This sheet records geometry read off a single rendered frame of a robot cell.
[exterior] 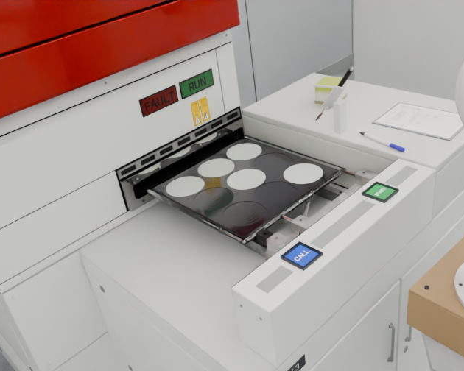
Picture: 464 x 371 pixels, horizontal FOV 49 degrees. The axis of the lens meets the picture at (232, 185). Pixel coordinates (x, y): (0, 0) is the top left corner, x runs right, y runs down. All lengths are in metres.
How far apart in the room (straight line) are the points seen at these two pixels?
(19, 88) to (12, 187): 0.23
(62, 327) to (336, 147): 0.86
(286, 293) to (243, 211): 0.36
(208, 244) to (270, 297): 0.40
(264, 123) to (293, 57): 2.58
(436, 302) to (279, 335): 0.28
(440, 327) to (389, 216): 0.24
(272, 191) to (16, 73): 0.63
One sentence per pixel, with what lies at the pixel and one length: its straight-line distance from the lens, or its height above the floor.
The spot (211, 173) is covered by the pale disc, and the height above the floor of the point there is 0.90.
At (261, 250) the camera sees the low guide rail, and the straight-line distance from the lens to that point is 1.19.
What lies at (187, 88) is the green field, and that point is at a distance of 1.41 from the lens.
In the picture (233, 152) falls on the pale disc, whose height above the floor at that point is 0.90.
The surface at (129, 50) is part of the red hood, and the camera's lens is 1.23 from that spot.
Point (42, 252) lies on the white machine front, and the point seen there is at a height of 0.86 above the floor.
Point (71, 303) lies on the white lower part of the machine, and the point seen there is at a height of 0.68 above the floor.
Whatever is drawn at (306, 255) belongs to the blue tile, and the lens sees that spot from 0.96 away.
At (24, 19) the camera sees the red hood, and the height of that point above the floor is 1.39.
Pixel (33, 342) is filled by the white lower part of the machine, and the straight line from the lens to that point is 1.44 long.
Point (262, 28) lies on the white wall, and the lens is 3.77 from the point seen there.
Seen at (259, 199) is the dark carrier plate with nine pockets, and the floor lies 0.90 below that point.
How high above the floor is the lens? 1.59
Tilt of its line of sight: 32 degrees down
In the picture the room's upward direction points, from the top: 9 degrees counter-clockwise
